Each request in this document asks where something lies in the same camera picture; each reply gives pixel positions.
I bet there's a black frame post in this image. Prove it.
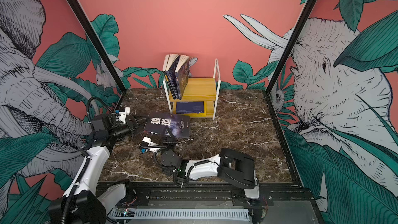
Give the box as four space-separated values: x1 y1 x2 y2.
265 0 321 94
67 0 126 94

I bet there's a dark purple book white strip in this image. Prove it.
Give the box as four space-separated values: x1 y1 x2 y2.
144 112 190 139

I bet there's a white frame wooden bookshelf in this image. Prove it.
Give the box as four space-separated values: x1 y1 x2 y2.
163 59 221 120

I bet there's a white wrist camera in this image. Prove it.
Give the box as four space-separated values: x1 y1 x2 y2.
115 107 130 124
139 137 162 153

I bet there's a white slotted cable duct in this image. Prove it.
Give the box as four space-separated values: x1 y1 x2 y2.
108 208 251 222

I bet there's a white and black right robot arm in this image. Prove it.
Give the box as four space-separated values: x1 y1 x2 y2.
152 147 260 200

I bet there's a black right frame post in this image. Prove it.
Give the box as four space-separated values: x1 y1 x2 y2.
265 0 321 94

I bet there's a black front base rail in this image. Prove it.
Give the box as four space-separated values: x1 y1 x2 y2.
51 181 325 224

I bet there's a black left frame post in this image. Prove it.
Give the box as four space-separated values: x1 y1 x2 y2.
67 0 126 94

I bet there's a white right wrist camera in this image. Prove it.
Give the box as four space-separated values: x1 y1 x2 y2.
139 137 162 153

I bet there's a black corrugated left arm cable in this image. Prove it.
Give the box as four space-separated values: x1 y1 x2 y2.
86 96 114 122

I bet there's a purple book with old man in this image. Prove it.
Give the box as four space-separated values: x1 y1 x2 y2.
165 54 180 99

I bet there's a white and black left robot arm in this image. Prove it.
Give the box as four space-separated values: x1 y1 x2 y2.
48 111 140 224

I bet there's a navy book with yellow label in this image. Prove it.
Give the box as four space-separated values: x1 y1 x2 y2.
176 102 205 114

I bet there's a dark brown standing book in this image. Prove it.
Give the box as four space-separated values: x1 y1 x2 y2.
163 54 179 100

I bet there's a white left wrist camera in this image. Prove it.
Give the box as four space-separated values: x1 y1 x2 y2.
115 107 130 124

